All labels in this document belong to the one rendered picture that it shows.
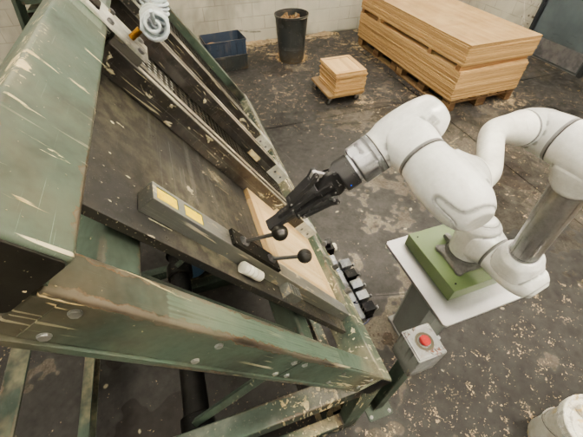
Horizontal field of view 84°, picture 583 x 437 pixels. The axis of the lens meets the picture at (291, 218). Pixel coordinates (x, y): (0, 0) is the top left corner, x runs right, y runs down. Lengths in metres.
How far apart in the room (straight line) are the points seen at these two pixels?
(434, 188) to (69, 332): 0.58
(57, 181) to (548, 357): 2.70
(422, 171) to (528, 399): 2.08
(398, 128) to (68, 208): 0.56
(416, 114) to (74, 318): 0.64
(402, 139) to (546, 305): 2.43
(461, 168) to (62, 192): 0.58
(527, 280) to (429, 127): 0.96
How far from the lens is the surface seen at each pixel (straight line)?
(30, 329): 0.46
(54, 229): 0.36
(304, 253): 0.81
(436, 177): 0.63
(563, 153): 1.12
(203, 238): 0.72
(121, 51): 0.96
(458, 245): 1.63
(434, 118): 0.71
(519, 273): 1.50
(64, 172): 0.42
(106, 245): 0.60
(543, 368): 2.71
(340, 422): 1.97
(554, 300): 3.05
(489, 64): 4.83
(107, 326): 0.46
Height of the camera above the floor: 2.11
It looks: 48 degrees down
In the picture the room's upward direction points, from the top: straight up
